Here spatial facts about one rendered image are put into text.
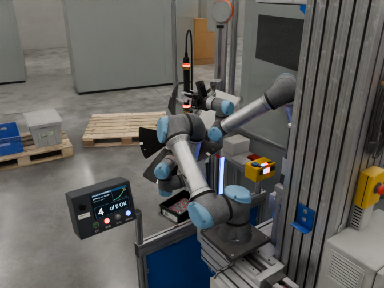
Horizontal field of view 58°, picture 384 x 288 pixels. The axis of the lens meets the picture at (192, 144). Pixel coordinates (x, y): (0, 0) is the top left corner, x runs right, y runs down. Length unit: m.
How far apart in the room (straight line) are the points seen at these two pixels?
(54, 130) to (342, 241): 4.02
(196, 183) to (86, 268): 1.78
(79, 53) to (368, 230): 6.65
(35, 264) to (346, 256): 2.49
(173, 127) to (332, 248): 0.79
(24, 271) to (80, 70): 5.04
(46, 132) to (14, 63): 4.41
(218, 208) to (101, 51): 6.34
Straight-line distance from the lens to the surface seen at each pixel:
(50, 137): 4.84
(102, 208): 1.56
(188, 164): 1.47
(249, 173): 2.11
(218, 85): 2.61
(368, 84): 1.17
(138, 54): 7.65
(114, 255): 3.10
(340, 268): 1.36
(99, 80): 7.60
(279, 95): 1.66
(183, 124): 1.55
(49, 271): 3.12
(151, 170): 2.19
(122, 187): 1.57
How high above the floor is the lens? 2.04
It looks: 24 degrees down
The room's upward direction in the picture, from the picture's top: straight up
